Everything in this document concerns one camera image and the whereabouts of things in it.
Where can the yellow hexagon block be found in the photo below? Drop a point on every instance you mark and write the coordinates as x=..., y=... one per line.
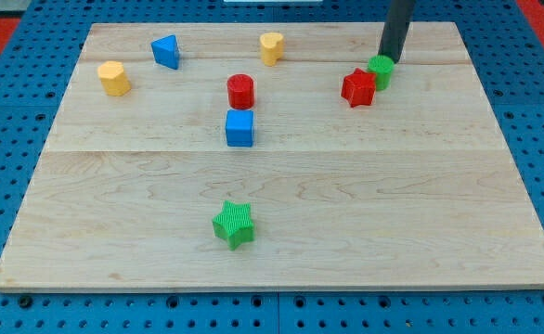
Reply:
x=113, y=78

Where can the red star block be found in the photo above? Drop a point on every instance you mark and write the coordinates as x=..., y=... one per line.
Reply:
x=359, y=88

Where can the red cylinder block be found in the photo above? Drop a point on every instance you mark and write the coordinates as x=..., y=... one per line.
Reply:
x=240, y=91

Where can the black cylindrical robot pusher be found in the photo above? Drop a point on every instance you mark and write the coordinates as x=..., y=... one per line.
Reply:
x=395, y=29

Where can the green star block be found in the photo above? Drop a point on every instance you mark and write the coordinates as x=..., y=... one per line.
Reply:
x=234, y=224

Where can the green cylinder block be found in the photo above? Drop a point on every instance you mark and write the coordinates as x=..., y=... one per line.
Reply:
x=382, y=66

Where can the blue cube block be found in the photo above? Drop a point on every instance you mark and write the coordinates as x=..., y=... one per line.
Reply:
x=239, y=128

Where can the blue triangle block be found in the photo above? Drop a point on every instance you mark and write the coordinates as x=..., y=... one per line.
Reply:
x=165, y=52

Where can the yellow heart block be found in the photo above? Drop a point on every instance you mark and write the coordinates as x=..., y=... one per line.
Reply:
x=271, y=47

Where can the light wooden board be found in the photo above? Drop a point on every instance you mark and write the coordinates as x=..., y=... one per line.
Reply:
x=416, y=192

